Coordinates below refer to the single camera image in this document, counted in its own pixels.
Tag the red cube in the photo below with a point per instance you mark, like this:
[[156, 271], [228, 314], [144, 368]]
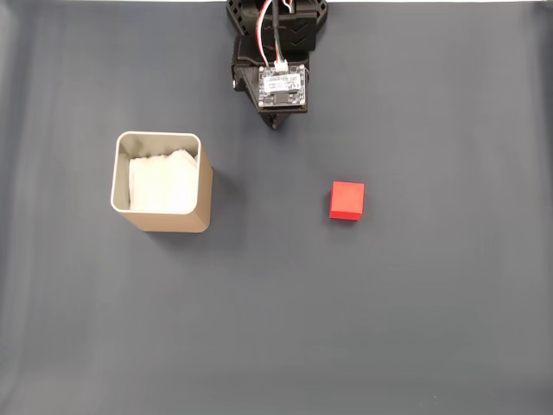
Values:
[[346, 201]]

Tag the beige square box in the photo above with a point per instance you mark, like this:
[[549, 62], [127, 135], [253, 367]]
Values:
[[173, 222]]

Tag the camera circuit board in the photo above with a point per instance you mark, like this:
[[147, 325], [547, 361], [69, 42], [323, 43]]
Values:
[[283, 86]]

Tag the white tissue paper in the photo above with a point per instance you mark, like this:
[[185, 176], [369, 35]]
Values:
[[160, 186]]

